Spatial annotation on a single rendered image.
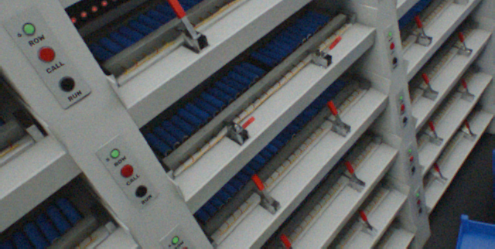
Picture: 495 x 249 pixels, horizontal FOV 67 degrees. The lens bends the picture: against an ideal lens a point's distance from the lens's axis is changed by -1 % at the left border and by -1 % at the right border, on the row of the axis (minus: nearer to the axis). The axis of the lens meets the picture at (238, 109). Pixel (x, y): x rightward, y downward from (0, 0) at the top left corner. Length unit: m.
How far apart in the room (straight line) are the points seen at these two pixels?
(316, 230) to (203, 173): 0.43
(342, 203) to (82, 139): 0.72
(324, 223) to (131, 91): 0.64
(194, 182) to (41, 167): 0.25
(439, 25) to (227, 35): 0.85
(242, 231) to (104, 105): 0.42
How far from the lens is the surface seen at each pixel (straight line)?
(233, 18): 0.68
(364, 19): 0.97
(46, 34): 0.51
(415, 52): 1.22
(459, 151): 1.73
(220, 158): 0.69
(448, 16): 1.40
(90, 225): 0.67
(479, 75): 1.80
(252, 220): 0.83
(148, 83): 0.58
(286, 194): 0.85
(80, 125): 0.54
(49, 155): 0.55
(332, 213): 1.04
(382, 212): 1.28
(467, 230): 1.59
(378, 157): 1.16
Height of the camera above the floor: 1.29
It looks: 30 degrees down
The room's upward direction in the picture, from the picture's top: 24 degrees counter-clockwise
